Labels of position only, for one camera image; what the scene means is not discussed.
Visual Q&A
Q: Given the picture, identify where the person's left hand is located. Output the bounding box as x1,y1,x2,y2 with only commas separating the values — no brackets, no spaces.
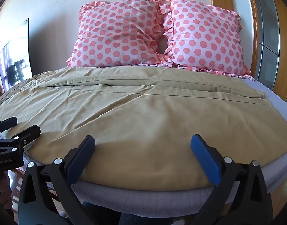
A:
0,175,12,207

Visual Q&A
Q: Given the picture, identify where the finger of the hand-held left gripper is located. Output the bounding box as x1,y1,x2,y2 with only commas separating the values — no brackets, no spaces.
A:
0,117,18,135
0,125,41,154

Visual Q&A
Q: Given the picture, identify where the light purple bed sheet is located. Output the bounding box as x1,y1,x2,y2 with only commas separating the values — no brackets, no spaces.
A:
240,76,287,113

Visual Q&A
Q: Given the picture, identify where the grey round bed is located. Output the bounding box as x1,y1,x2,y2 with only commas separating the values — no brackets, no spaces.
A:
0,66,287,216

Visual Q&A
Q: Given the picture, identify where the wooden wardrobe with glass doors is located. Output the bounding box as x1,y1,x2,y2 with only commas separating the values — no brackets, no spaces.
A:
245,0,287,104

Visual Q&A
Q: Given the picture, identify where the black flat screen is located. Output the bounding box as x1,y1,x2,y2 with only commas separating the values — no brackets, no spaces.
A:
0,18,32,92

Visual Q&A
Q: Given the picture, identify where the pink polka-dot ruffled pillow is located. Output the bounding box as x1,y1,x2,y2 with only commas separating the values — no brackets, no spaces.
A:
162,0,254,79
66,0,172,68

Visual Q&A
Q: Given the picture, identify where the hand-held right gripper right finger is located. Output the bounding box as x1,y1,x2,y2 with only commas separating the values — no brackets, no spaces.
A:
191,134,274,225

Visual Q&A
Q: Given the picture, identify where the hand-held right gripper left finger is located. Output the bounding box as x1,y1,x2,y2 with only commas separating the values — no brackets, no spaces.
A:
17,135,96,225

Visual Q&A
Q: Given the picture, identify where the tan bed blanket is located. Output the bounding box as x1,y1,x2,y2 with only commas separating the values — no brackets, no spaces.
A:
0,66,287,185

